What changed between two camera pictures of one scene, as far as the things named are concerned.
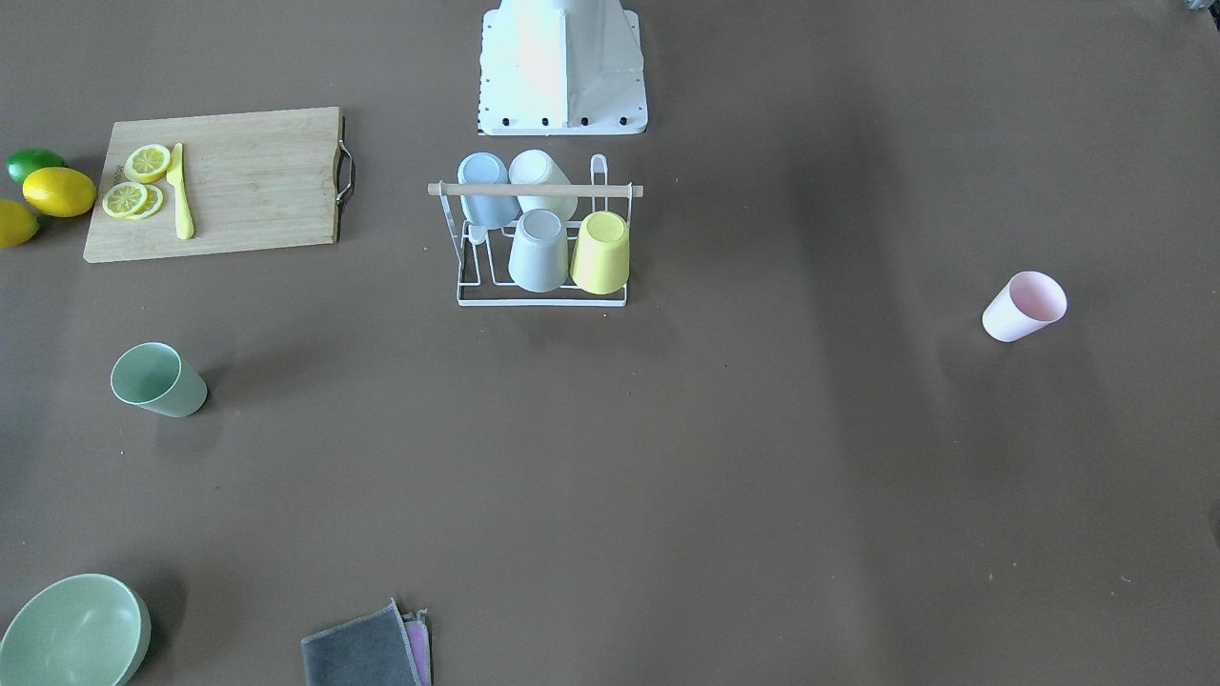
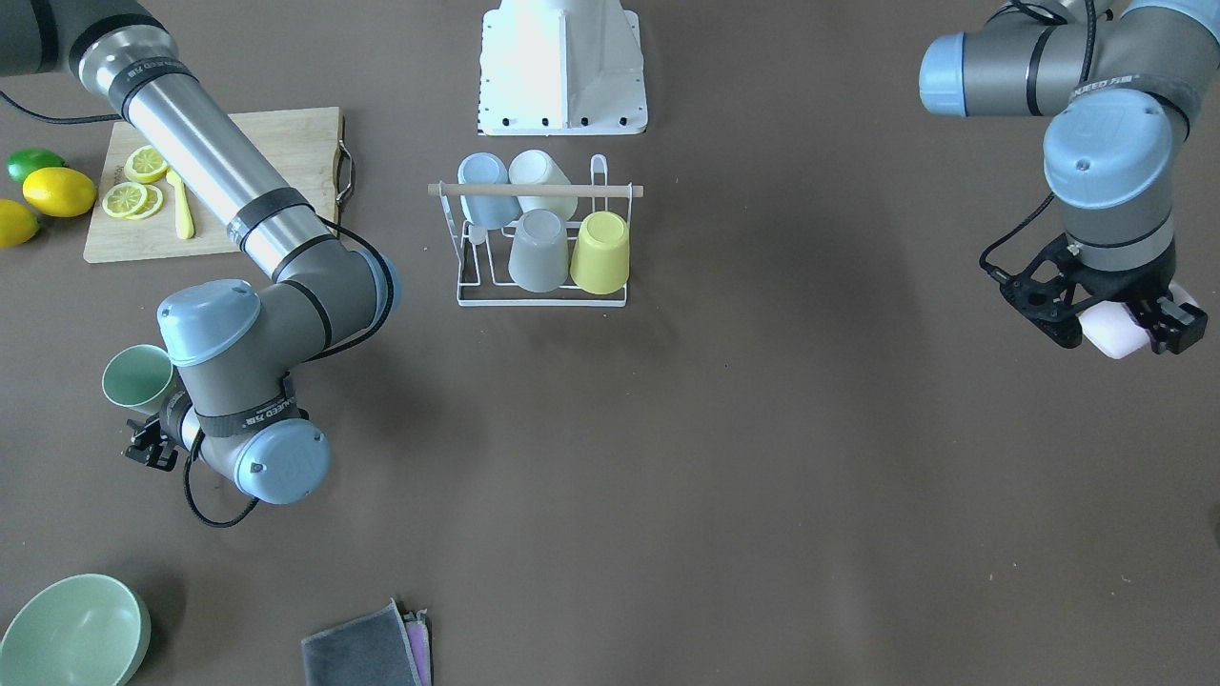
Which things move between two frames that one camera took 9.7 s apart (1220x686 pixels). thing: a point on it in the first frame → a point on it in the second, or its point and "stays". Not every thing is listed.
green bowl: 82,630 stays
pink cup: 1030,300 → 1115,330
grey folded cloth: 371,650 stays
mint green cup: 154,375 stays
